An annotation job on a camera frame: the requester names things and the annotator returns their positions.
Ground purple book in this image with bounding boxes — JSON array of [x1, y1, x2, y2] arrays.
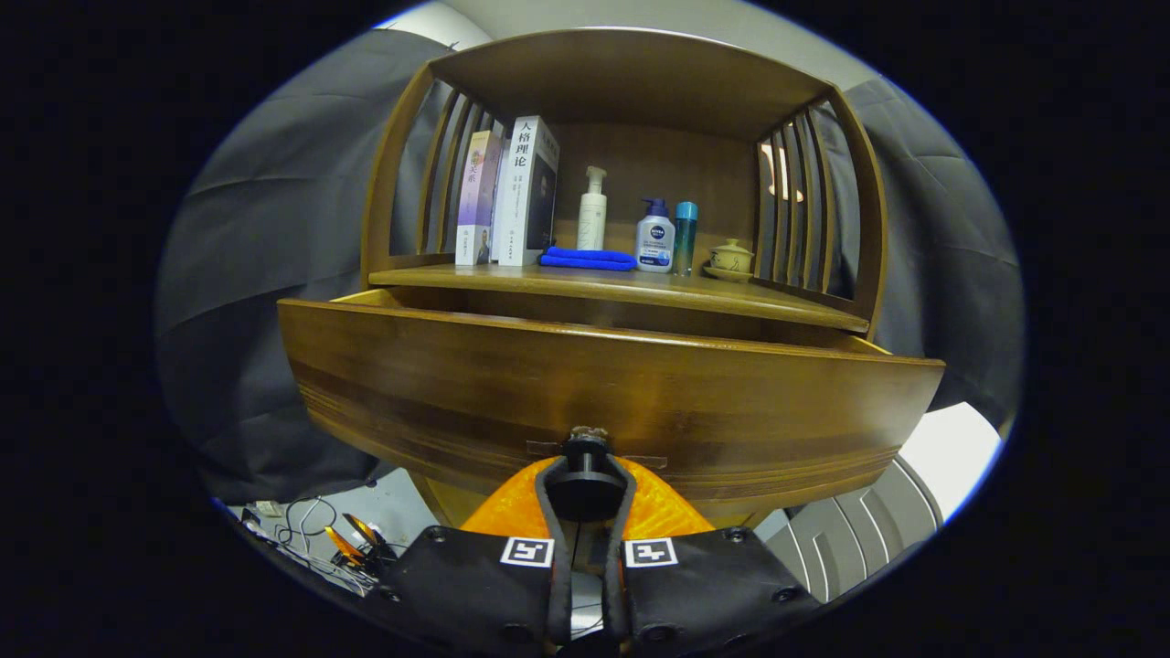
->
[[454, 129, 504, 267]]

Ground brown wooden cabinet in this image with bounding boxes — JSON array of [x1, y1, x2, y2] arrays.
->
[[361, 27, 888, 531]]

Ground thick white book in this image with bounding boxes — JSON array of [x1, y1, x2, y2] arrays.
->
[[498, 115, 561, 268]]

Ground white flat panel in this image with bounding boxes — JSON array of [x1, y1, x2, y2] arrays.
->
[[900, 402, 1005, 524]]

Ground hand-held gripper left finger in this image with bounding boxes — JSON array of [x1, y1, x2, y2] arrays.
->
[[373, 455, 575, 657]]

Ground brown wooden countertop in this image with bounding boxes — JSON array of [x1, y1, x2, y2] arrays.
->
[[367, 263, 871, 334]]

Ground white pump bottle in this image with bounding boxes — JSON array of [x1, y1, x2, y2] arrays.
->
[[577, 165, 609, 251]]

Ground orange and black tool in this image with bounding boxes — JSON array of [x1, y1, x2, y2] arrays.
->
[[324, 512, 396, 575]]

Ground brown wooden drawer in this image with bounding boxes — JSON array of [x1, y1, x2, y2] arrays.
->
[[277, 285, 947, 529]]

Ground beige lidded teacup with saucer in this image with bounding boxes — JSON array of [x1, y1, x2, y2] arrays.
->
[[702, 238, 756, 283]]

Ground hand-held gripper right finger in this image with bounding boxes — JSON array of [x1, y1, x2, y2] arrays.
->
[[603, 455, 824, 657]]

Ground blue folded cloth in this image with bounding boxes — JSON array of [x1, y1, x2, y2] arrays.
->
[[539, 246, 638, 272]]

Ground teal slim bottle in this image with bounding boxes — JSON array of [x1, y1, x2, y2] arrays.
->
[[674, 201, 699, 277]]

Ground black drawer knob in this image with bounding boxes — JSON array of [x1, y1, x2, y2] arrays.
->
[[547, 426, 628, 524]]

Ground loose black cables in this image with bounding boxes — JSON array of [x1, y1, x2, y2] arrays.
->
[[239, 493, 403, 600]]

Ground white bottle with blue cap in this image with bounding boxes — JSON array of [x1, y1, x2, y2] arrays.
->
[[635, 197, 676, 274]]

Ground grey grooved panel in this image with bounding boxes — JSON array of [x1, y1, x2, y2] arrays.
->
[[766, 454, 944, 604]]

